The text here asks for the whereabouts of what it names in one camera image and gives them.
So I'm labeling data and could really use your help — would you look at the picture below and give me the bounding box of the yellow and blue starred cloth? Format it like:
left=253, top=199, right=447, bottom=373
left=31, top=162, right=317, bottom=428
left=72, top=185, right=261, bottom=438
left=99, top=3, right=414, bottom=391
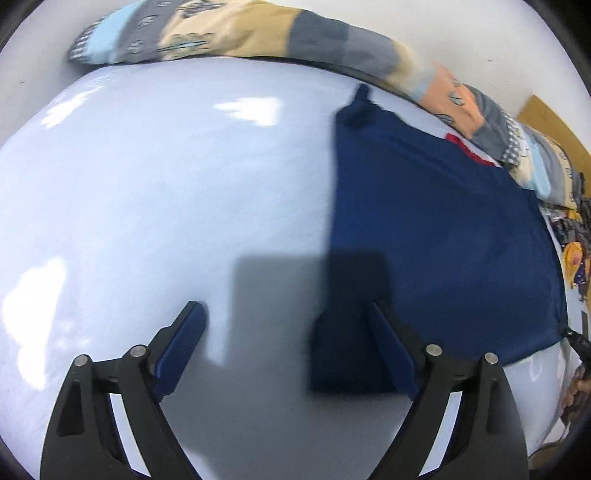
left=561, top=240, right=591, bottom=291

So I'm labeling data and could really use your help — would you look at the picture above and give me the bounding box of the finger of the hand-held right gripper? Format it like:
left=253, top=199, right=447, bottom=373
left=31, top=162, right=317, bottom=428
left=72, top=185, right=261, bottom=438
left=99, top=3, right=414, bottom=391
left=560, top=325, right=591, bottom=365

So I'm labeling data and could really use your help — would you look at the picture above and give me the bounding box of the wooden headboard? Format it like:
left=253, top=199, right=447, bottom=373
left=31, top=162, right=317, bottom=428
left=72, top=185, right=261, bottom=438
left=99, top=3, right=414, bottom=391
left=517, top=95, right=591, bottom=153

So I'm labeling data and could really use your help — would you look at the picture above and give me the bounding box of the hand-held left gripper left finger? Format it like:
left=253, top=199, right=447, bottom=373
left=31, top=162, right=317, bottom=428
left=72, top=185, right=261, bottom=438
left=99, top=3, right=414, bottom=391
left=40, top=301, right=208, bottom=480

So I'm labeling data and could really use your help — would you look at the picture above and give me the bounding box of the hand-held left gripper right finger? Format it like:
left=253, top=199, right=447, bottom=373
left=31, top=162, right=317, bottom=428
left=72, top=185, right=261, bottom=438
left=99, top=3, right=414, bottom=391
left=367, top=301, right=529, bottom=480

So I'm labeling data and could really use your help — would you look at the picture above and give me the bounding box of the navy blue jacket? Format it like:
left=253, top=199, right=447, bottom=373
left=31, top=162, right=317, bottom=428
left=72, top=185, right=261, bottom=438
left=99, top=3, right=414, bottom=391
left=308, top=83, right=570, bottom=395

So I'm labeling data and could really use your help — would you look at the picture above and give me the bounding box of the light blue cloud blanket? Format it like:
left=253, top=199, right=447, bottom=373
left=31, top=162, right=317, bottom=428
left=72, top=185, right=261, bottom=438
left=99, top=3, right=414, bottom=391
left=0, top=55, right=583, bottom=480

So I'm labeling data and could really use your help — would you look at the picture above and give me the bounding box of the rolled patchwork quilt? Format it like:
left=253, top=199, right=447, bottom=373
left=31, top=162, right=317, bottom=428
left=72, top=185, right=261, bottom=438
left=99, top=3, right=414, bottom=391
left=68, top=0, right=591, bottom=208

